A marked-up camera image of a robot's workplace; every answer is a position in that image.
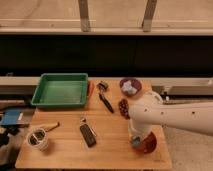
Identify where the green plastic tray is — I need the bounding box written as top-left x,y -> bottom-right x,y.
31,73 -> 88,109

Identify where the black rectangular remote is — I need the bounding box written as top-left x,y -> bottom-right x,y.
80,124 -> 96,147

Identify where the wooden cutting board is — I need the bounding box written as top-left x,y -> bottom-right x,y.
16,80 -> 172,169

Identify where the blue box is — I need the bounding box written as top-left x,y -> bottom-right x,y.
0,109 -> 23,126

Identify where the black handled brush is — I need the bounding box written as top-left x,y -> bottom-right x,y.
97,81 -> 114,113

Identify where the purple bowl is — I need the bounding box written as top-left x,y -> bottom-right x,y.
119,77 -> 142,97

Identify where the red bowl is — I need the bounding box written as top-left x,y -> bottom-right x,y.
132,132 -> 157,154

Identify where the orange carrot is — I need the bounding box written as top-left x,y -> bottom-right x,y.
87,81 -> 94,99

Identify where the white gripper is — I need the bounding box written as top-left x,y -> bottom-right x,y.
128,119 -> 151,140

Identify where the wooden handled tool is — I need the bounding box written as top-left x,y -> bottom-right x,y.
40,122 -> 60,132

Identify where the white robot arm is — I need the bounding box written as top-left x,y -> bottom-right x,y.
129,91 -> 213,139

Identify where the bunch of dark grapes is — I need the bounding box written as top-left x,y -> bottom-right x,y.
118,99 -> 129,119

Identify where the white crumpled object in bowl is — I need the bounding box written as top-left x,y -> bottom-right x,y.
122,81 -> 137,95

